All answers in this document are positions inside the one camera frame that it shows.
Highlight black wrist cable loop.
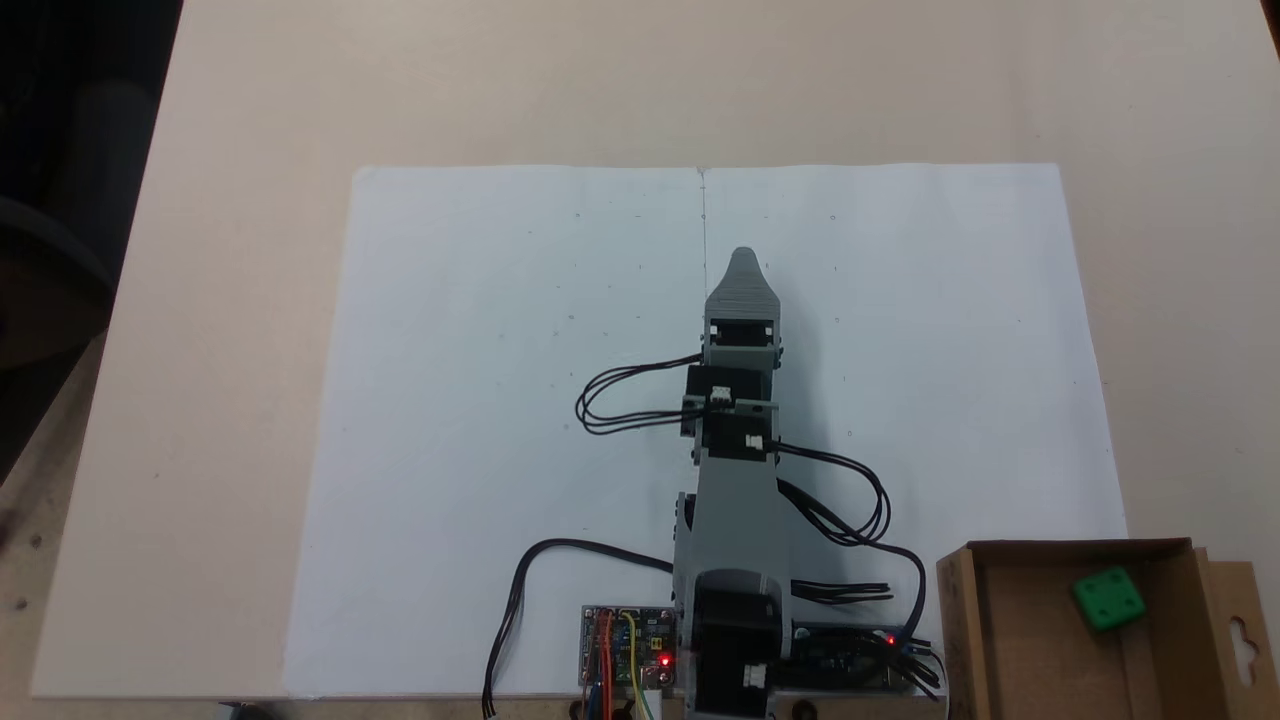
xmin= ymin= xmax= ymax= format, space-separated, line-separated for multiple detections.
xmin=575 ymin=352 xmax=706 ymax=436

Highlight yellow wire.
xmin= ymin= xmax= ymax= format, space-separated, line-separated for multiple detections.
xmin=620 ymin=612 xmax=657 ymax=720

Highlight brown cardboard box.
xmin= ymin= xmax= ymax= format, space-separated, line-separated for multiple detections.
xmin=935 ymin=538 xmax=1271 ymax=720

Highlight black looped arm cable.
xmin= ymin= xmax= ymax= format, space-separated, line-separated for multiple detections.
xmin=775 ymin=445 xmax=893 ymax=549

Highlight blue circuit board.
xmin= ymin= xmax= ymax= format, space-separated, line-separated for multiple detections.
xmin=793 ymin=624 xmax=916 ymax=692

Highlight green dice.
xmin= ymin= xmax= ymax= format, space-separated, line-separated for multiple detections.
xmin=1071 ymin=566 xmax=1148 ymax=633

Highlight black cable to blue board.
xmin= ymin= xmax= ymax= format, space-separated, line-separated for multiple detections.
xmin=780 ymin=480 xmax=946 ymax=701

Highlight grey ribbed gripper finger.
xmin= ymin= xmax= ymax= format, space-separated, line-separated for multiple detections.
xmin=704 ymin=247 xmax=782 ymax=322

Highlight orange wire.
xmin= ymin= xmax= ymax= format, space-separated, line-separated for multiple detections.
xmin=595 ymin=610 xmax=614 ymax=720

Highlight circuit board with coloured wires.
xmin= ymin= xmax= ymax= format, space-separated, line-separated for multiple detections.
xmin=580 ymin=605 xmax=676 ymax=691

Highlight long black power cable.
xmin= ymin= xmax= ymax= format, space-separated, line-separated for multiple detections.
xmin=483 ymin=538 xmax=676 ymax=717

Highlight black cable bundle at base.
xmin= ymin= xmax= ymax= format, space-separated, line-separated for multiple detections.
xmin=790 ymin=580 xmax=893 ymax=604

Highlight white paper sheet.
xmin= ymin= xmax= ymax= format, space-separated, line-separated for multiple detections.
xmin=283 ymin=163 xmax=1131 ymax=701

